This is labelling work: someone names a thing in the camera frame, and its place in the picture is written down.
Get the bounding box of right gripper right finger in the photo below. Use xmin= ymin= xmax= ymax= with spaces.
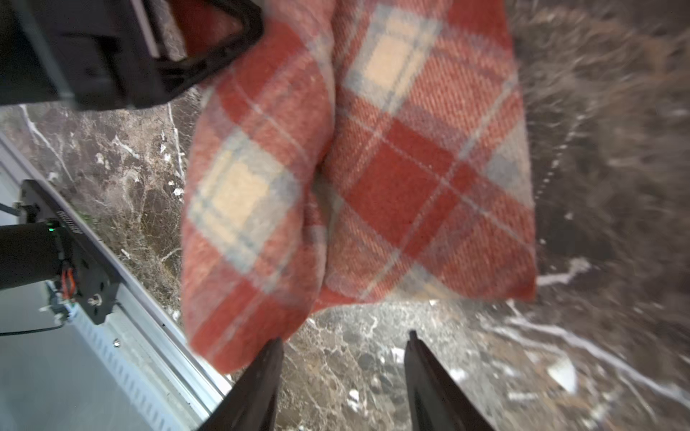
xmin=404 ymin=330 xmax=494 ymax=431

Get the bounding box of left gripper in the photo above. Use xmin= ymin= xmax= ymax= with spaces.
xmin=1 ymin=1 xmax=264 ymax=111

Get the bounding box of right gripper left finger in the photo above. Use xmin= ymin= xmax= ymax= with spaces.
xmin=198 ymin=339 xmax=284 ymax=431

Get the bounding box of red plaid skirt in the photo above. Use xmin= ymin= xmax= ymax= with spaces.
xmin=181 ymin=1 xmax=537 ymax=374

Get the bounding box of aluminium front rail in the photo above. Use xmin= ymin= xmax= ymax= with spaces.
xmin=1 ymin=138 xmax=233 ymax=430

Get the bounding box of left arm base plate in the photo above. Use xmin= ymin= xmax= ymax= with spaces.
xmin=21 ymin=180 xmax=122 ymax=325

